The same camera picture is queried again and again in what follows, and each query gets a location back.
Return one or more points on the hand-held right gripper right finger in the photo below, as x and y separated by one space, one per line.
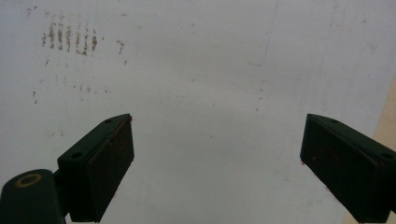
348 174

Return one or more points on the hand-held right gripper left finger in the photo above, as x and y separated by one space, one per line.
102 168

